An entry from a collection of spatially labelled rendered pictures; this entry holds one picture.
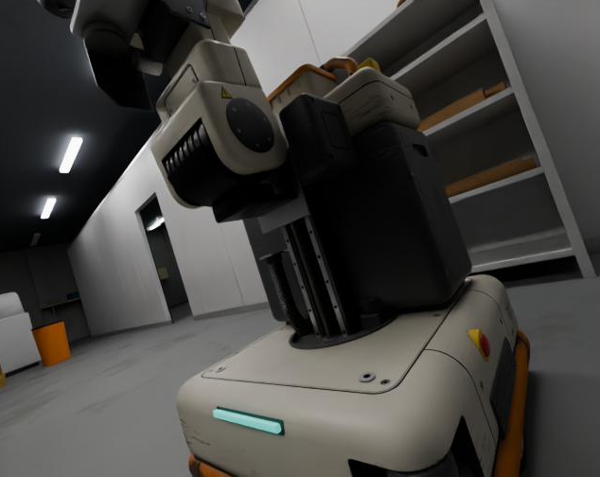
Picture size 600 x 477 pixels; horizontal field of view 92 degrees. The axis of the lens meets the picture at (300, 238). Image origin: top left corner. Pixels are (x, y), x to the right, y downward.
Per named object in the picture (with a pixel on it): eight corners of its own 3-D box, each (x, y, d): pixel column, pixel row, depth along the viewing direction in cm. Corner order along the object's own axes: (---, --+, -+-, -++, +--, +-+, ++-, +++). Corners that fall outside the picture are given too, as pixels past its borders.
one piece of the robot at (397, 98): (329, 330, 110) (262, 125, 114) (496, 317, 74) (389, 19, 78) (266, 377, 85) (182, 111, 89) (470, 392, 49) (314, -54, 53)
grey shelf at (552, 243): (420, 282, 215) (353, 88, 223) (585, 255, 156) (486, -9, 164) (397, 303, 181) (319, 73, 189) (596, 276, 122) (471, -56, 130)
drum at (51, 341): (40, 367, 501) (29, 329, 504) (72, 356, 534) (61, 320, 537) (42, 369, 472) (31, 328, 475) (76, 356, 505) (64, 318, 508)
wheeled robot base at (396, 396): (343, 355, 118) (323, 296, 119) (537, 355, 76) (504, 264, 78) (189, 493, 67) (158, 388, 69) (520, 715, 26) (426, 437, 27)
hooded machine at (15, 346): (-11, 380, 571) (-31, 305, 578) (37, 362, 625) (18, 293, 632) (-10, 383, 512) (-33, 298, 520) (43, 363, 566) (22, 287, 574)
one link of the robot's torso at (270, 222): (279, 230, 77) (251, 144, 79) (371, 191, 59) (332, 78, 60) (185, 251, 57) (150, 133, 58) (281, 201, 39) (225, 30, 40)
